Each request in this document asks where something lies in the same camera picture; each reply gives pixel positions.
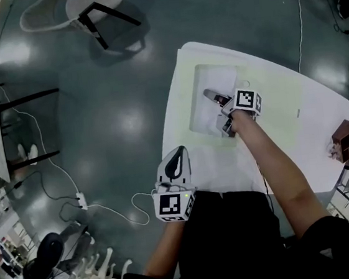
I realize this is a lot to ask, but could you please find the person's left forearm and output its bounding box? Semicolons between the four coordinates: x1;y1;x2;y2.
139;218;193;279

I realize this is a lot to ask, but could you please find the white power strip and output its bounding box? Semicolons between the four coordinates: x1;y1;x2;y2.
75;191;89;212

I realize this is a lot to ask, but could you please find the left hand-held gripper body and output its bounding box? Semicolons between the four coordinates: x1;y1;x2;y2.
150;176;201;226

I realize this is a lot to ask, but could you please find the white curved rack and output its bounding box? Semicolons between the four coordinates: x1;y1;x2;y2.
71;243;136;279

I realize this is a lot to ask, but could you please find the person's black clothing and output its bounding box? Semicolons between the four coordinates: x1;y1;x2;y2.
106;173;349;279

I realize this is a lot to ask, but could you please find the wooden organizer box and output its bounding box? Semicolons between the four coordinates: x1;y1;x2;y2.
330;119;349;165

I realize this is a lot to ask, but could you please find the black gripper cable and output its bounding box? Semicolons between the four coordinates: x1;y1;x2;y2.
256;159;275;217

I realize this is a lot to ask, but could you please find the black office chair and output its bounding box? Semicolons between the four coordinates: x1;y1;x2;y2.
17;231;70;279

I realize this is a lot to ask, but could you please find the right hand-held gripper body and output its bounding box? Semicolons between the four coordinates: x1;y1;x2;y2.
217;86;266;122

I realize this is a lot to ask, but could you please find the person's right forearm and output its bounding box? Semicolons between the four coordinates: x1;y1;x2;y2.
229;101;330;244

